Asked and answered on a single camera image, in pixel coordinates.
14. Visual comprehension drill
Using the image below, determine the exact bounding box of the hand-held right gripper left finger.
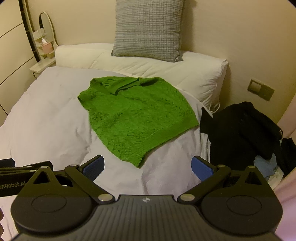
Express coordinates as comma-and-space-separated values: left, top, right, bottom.
20, 156, 115, 204

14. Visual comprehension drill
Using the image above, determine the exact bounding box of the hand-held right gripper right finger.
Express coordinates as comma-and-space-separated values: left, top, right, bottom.
177, 156, 274, 204

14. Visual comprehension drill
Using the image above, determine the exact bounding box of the green knitted sweater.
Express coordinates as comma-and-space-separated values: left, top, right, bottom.
77, 76, 200, 168

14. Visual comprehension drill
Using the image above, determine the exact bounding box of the black clothes pile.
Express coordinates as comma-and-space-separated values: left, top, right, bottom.
200, 101, 296, 176

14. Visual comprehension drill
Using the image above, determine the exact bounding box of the pale grey duvet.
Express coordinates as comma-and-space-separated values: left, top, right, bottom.
0, 66, 213, 232

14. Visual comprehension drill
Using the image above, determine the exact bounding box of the crumpled blue cloth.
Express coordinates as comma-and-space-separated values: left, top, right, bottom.
254, 154, 278, 183

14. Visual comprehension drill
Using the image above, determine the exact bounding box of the crumpled white cloth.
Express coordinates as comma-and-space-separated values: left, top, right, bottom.
266, 167, 285, 189

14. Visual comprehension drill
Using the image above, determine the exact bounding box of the white pillow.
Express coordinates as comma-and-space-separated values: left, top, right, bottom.
55, 44, 116, 70
92, 50, 228, 108

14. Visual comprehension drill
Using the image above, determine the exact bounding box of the white nightstand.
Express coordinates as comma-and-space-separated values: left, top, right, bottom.
29, 57, 57, 79

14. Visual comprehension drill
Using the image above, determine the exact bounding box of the cream wardrobe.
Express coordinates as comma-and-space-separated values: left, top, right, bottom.
0, 0, 40, 116

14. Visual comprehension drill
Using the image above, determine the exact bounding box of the pink tissue box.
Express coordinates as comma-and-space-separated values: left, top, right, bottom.
41, 39, 55, 53

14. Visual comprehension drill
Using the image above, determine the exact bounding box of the white tiered organizer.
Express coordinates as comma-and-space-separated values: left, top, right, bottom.
32, 28, 57, 61

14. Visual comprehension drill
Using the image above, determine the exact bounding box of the grey checked cushion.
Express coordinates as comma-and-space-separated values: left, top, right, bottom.
111, 0, 185, 63

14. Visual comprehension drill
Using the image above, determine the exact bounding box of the oval mirror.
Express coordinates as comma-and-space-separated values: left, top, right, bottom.
38, 12, 58, 47

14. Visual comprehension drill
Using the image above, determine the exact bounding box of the white cable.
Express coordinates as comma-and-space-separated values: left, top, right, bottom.
209, 103, 223, 114

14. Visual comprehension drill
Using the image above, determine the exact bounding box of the beige double wall switch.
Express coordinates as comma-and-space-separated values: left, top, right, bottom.
247, 79, 275, 102

